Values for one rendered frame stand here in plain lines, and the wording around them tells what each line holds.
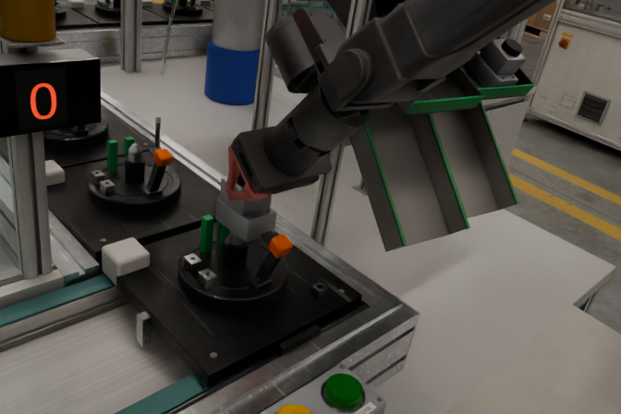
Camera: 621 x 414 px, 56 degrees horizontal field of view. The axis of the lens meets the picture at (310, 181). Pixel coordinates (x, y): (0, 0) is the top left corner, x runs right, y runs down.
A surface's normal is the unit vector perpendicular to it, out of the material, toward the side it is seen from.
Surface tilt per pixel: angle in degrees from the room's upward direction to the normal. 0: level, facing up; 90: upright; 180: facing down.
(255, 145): 39
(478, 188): 45
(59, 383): 0
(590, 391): 0
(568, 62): 90
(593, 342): 0
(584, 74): 90
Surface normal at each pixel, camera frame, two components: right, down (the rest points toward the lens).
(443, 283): 0.14, -0.88
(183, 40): 0.68, 0.42
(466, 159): 0.49, -0.30
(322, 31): 0.56, -0.51
